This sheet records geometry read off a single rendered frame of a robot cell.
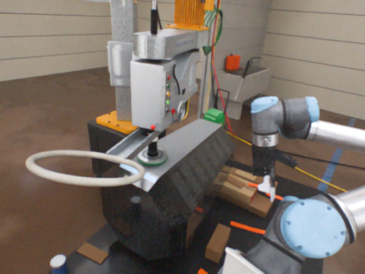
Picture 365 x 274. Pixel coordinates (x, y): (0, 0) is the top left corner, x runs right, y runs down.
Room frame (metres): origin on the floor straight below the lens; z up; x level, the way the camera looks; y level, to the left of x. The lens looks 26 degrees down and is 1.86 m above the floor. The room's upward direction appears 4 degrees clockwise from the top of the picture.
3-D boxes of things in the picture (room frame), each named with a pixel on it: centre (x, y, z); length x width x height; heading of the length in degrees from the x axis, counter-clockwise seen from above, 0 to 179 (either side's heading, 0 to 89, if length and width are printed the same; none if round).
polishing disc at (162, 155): (1.56, 0.24, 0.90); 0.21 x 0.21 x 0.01
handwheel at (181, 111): (1.64, 0.09, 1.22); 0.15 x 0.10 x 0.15; 164
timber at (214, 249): (1.55, -0.35, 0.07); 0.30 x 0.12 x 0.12; 156
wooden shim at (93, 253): (1.39, 0.69, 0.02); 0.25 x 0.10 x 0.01; 67
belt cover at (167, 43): (1.90, 0.14, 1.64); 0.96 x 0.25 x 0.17; 164
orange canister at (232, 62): (5.13, -0.82, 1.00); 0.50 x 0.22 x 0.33; 145
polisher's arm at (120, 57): (2.39, 0.46, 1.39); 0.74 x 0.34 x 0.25; 65
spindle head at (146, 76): (1.64, 0.21, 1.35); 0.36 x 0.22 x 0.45; 164
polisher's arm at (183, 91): (1.93, 0.11, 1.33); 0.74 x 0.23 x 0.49; 164
